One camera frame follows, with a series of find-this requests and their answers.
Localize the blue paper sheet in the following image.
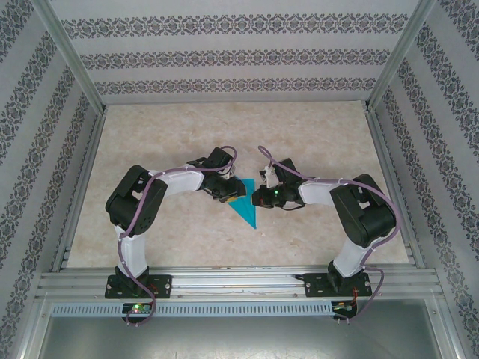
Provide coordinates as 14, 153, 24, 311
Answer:
227, 178, 259, 230

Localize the grey sheet metal panel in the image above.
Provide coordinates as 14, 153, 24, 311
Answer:
37, 316, 456, 359

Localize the small LED circuit board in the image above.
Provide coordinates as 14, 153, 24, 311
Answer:
332, 301, 359, 315
121, 301, 154, 315

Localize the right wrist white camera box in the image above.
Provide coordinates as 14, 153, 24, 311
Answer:
260, 165, 277, 187

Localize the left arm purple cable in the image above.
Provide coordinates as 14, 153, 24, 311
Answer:
118, 144, 240, 327

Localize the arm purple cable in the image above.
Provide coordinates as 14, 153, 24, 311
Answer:
257, 145, 400, 325
118, 144, 240, 327

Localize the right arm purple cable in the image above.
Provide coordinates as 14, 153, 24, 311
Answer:
257, 145, 400, 325

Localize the long aluminium mounting rail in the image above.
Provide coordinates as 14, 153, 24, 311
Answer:
35, 264, 445, 300

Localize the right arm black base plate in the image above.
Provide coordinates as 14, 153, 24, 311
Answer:
302, 271, 373, 299

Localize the aluminium table side rail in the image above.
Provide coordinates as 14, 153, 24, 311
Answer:
364, 106, 426, 269
52, 106, 109, 272

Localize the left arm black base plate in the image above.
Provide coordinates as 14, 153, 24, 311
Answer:
104, 274, 174, 300

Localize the grey slotted cable duct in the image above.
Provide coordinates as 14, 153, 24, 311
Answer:
50, 301, 359, 318

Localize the aluminium frame post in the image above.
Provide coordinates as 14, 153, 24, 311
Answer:
28, 0, 109, 115
364, 0, 439, 112

